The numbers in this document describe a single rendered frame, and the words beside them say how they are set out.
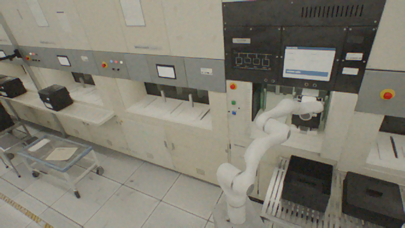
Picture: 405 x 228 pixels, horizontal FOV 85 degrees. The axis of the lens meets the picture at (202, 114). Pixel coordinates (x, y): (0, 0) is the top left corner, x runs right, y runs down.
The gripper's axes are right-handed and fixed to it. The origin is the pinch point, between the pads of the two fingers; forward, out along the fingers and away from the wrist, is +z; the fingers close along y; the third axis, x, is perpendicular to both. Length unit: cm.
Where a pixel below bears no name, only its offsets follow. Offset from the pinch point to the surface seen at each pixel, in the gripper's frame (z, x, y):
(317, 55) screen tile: -30, 43, 1
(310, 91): 1.2, 2.6, -0.2
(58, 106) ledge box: -48, -33, -289
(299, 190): -74, -30, 5
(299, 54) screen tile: -29, 43, -9
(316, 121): -8.6, -18.6, 8.1
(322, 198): -74, -31, 18
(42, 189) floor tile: -114, -120, -288
